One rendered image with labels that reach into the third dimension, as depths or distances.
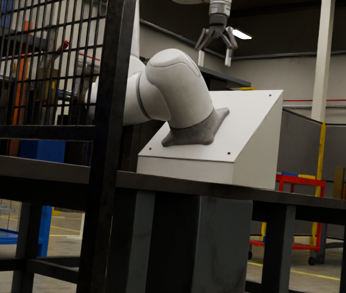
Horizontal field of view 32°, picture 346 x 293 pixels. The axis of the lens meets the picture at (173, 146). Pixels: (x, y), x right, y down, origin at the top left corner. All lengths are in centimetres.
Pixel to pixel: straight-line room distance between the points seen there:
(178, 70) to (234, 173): 34
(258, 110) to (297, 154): 745
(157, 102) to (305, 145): 784
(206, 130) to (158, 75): 23
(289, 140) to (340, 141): 119
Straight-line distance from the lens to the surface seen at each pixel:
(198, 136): 185
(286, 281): 236
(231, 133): 185
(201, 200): 172
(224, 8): 261
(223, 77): 254
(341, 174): 713
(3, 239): 454
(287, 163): 908
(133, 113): 186
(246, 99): 199
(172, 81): 177
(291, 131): 913
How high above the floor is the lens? 67
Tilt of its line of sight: 4 degrees up
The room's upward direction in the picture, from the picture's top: 6 degrees clockwise
